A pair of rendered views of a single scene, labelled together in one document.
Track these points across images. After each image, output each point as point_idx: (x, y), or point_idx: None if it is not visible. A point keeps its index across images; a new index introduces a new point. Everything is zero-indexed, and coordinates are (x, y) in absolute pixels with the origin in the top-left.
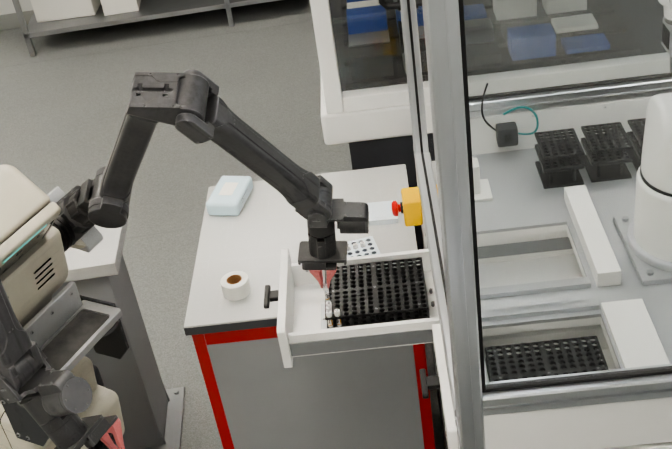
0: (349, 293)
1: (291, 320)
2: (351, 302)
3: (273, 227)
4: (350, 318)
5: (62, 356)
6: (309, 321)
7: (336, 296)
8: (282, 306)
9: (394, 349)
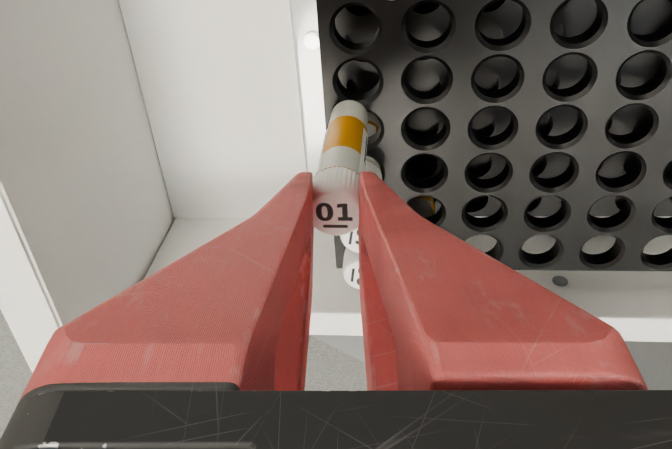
0: (538, 40)
1: (105, 55)
2: (537, 151)
3: None
4: (494, 156)
5: None
6: None
7: (419, 59)
8: (13, 275)
9: None
